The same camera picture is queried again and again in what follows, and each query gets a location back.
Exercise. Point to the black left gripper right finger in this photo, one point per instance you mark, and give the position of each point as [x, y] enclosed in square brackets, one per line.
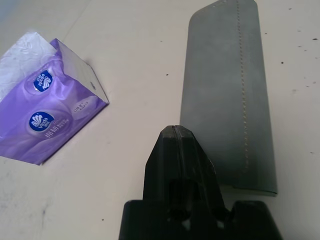
[197, 165]

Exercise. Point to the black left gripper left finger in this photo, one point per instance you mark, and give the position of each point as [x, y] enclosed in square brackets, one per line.
[160, 165]

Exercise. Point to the grey glasses case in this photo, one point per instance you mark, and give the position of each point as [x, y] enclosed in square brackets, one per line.
[220, 87]

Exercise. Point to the purple tissue box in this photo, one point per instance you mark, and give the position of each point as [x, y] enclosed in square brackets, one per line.
[55, 112]

